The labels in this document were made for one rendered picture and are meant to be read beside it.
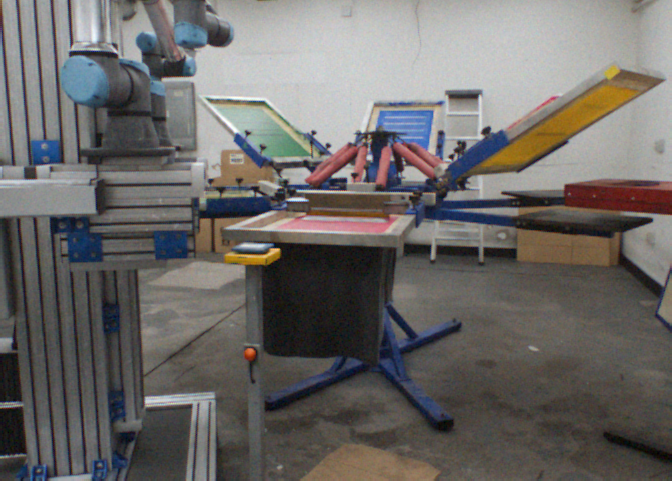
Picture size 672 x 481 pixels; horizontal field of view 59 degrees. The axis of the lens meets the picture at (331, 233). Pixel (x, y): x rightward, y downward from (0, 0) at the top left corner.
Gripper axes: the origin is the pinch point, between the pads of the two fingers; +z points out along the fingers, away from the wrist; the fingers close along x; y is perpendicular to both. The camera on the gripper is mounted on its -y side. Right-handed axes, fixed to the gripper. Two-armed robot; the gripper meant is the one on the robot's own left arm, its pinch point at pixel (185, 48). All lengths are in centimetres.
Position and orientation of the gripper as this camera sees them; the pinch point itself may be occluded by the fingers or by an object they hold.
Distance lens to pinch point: 282.1
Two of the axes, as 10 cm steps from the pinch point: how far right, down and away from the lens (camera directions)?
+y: -1.3, 9.7, 1.9
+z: 2.3, -1.6, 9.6
